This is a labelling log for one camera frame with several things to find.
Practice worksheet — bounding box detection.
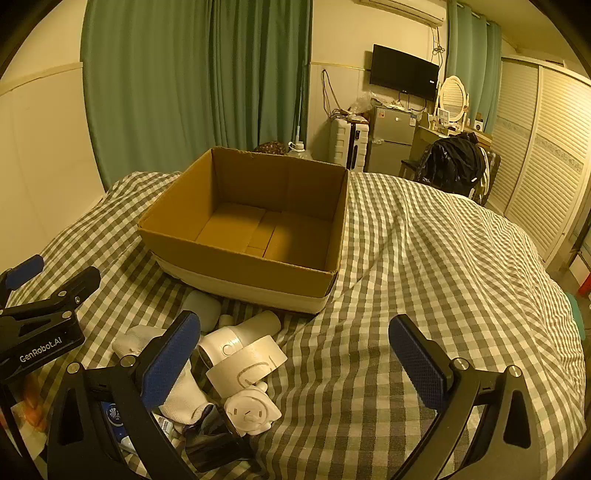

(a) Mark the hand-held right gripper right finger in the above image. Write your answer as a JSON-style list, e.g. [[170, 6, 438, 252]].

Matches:
[[388, 315, 543, 480]]

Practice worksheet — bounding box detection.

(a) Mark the white oval vanity mirror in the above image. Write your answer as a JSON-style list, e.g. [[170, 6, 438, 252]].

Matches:
[[436, 75, 471, 125]]

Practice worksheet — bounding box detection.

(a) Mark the white plastic bottle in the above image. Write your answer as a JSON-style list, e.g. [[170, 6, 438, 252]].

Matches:
[[198, 310, 282, 374]]

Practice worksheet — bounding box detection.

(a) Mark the blue and white tube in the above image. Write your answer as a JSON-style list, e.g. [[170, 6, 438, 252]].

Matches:
[[99, 401, 139, 457]]

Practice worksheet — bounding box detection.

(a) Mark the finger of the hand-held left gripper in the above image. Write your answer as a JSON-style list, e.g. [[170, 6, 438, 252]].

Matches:
[[0, 255, 45, 296], [0, 267, 101, 324]]

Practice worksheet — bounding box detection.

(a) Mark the grey checked blanket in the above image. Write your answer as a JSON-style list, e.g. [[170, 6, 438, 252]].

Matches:
[[0, 171, 587, 480]]

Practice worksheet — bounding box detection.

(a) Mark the black glossy packet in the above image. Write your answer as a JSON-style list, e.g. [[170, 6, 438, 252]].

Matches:
[[182, 404, 256, 472]]

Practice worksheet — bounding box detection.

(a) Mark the grey small fridge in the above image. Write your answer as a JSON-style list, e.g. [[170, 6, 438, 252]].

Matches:
[[367, 105, 419, 174]]

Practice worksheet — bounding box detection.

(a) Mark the black jacket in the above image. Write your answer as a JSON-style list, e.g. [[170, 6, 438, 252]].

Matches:
[[418, 133, 489, 195]]

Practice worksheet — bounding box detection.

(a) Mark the wall cable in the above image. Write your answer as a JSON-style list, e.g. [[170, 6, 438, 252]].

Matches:
[[321, 69, 343, 117]]

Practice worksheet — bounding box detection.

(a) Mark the white air conditioner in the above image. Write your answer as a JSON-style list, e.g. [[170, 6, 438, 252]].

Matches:
[[365, 0, 446, 26]]

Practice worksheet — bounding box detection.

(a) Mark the cardboard box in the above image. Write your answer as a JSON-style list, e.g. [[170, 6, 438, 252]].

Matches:
[[137, 147, 349, 315]]

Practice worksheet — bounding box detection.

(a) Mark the white suitcase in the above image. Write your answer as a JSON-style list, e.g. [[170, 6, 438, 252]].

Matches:
[[329, 117, 370, 169]]

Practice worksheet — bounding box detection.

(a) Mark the patterned bag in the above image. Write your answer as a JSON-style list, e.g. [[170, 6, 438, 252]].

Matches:
[[253, 141, 291, 156]]

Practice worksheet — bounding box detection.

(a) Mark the green curtain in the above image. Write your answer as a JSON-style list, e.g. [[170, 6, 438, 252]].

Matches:
[[81, 0, 215, 188], [445, 0, 503, 134], [210, 0, 315, 151]]

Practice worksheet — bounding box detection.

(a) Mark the black wall television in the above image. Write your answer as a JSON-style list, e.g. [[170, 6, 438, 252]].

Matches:
[[369, 44, 440, 100]]

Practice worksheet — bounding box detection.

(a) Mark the clear plastic bag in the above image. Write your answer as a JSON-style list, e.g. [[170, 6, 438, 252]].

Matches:
[[348, 90, 387, 117]]

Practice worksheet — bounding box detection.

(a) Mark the white louvred wardrobe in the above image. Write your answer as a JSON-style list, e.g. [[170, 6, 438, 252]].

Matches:
[[485, 55, 591, 271]]

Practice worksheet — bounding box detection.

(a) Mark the white tape roll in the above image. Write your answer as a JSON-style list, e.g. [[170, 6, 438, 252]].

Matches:
[[205, 335, 288, 398]]

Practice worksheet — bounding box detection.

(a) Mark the small white jar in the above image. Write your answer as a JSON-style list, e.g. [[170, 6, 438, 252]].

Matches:
[[181, 290, 221, 331]]

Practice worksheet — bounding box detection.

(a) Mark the white plug adapter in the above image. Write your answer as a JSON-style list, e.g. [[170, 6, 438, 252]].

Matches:
[[224, 387, 281, 435]]

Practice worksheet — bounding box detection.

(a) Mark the white dressing table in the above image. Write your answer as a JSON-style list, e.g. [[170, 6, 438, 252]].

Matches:
[[413, 124, 494, 160]]

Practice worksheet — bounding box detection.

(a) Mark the chair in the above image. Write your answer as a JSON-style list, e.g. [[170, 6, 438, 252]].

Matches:
[[399, 152, 502, 206]]

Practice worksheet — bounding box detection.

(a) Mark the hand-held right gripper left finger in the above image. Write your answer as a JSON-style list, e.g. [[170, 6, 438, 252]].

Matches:
[[46, 310, 204, 480]]

